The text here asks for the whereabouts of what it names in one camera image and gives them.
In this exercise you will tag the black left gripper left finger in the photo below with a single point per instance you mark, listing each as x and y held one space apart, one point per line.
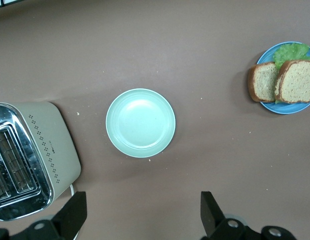
72 212

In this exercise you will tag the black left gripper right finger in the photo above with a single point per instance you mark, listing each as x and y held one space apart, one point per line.
210 215

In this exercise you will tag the brown bread slice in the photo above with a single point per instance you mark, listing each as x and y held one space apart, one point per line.
263 82
297 82

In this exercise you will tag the green lettuce leaf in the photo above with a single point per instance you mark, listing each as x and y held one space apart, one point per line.
290 52

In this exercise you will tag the light green plate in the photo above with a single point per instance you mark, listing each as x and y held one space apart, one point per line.
140 122

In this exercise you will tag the blue plate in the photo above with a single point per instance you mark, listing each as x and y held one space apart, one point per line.
287 109

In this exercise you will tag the beige chrome toaster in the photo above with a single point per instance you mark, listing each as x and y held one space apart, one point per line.
52 140

